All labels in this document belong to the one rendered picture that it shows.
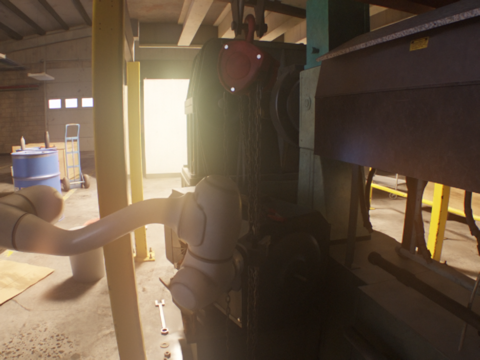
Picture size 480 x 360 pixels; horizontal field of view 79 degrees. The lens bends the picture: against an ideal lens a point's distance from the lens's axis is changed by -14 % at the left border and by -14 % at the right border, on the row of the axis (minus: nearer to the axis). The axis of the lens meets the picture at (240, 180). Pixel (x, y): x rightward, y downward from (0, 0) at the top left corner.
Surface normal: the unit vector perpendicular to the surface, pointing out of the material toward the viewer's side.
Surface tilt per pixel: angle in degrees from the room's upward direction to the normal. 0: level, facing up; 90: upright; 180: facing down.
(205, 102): 91
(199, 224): 91
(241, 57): 79
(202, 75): 90
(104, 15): 90
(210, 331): 0
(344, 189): 72
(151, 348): 0
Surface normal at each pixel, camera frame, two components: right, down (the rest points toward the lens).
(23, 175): 0.04, 0.18
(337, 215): 0.25, -0.14
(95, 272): 0.71, 0.17
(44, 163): 0.84, 0.10
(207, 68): 0.26, 0.17
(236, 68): -0.46, 0.24
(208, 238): -0.14, 0.29
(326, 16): -0.97, 0.04
